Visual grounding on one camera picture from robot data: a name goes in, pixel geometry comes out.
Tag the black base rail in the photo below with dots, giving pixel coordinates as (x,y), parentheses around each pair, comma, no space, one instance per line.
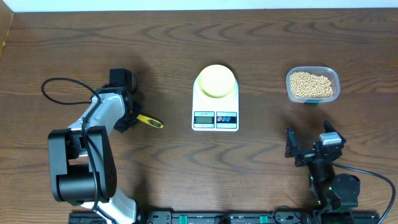
(163,217)

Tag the white digital kitchen scale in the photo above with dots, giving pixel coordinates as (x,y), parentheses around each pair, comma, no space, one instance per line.
(215,114)

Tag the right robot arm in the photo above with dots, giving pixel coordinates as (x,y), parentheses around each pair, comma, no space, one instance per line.
(334,193)

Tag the yellow plastic bowl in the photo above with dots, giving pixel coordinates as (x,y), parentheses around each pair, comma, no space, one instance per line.
(216,81)

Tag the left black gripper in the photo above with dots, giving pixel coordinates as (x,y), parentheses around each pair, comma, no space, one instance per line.
(122,125)

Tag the yellow measuring scoop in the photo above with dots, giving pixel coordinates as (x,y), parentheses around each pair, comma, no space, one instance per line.
(150,121)

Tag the clear plastic container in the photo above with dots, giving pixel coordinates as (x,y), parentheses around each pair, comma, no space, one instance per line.
(316,70)

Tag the pile of soybeans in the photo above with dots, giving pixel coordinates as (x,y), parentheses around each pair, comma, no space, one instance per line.
(307,85)

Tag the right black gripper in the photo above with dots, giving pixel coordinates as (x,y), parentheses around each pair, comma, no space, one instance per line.
(305,155)

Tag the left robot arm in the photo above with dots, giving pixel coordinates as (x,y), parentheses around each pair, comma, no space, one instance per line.
(82,168)

